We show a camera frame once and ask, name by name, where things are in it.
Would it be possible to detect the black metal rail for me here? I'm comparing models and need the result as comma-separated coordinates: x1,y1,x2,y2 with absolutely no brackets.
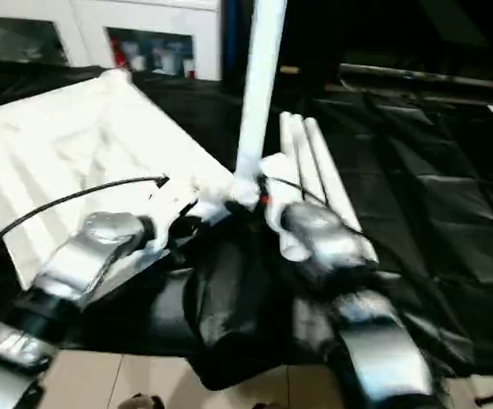
339,63,493,93

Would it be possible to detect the white table top frame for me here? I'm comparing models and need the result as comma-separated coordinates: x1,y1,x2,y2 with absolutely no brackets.
0,68,261,291

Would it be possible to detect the black work mat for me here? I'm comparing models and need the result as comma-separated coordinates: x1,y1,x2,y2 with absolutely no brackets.
0,60,493,389

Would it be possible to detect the white plastic table leg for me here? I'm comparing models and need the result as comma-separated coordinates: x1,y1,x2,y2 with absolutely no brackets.
278,111,312,207
291,113,334,210
304,118,380,267
229,0,288,207

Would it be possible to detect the white glass-door cabinet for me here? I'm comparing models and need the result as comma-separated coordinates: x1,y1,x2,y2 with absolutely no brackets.
0,0,223,82

